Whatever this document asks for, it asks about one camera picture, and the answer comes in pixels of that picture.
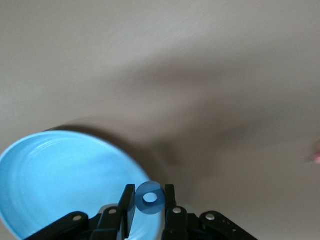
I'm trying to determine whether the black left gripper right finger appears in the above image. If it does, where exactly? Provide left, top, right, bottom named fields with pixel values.
left=161, top=184, right=258, bottom=240

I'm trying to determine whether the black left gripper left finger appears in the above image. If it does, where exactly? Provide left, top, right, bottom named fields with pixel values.
left=24, top=184, right=137, bottom=240

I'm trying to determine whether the blue foam letter o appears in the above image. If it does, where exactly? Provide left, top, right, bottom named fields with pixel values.
left=135, top=181, right=166, bottom=216

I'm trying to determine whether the salmon foam letter b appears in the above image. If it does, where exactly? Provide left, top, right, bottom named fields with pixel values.
left=307, top=139, right=320, bottom=165

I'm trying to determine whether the blue plate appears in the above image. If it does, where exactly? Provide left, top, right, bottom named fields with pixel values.
left=0, top=130, right=165, bottom=240

